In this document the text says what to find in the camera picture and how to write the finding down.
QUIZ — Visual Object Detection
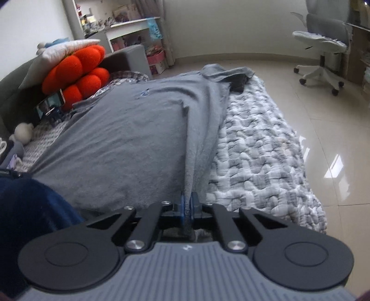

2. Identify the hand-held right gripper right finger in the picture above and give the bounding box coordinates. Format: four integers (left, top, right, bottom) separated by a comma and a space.
188, 191, 290, 252

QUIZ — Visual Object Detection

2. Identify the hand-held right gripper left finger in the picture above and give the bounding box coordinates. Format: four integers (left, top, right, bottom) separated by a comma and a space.
86, 196, 188, 252

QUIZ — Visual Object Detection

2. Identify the grey t-shirt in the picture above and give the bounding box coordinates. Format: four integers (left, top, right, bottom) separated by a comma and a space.
30, 64, 255, 241

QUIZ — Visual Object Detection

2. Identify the folded grey-blue garment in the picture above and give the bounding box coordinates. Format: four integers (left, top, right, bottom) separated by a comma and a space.
7, 140, 24, 159

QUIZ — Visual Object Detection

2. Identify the person's navy clothing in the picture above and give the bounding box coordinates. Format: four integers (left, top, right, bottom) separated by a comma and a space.
0, 176, 87, 301

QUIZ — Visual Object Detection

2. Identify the grey checked quilted blanket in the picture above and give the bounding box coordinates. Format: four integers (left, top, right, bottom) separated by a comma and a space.
14, 69, 327, 235

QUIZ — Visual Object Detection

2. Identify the smartphone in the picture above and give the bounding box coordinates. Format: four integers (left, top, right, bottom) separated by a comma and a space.
35, 89, 66, 120

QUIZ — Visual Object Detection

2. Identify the white printed pillow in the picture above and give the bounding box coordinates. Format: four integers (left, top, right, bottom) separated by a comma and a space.
19, 39, 100, 90

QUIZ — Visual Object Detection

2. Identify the blue white plush toy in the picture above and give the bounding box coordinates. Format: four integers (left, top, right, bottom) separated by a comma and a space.
37, 38, 73, 54

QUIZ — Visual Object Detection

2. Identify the pink storage box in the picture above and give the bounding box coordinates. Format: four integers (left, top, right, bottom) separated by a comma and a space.
146, 52, 168, 75

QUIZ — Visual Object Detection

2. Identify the grey sofa armrest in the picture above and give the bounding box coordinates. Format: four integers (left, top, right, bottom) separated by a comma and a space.
0, 44, 152, 136

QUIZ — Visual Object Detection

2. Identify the grey curtain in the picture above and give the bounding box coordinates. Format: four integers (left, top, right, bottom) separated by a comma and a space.
131, 0, 175, 67

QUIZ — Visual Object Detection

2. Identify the blue hanging bag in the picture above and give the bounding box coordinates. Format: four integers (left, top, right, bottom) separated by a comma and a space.
147, 18, 162, 39

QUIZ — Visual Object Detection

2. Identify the white desk with shelves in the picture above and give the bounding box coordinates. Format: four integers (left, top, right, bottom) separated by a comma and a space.
62, 0, 167, 58

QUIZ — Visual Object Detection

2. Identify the grey white office chair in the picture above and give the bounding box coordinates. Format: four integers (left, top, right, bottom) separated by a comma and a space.
290, 0, 352, 96

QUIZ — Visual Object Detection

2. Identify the wooden shelf unit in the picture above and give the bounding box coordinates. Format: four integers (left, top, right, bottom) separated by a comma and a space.
345, 0, 370, 96

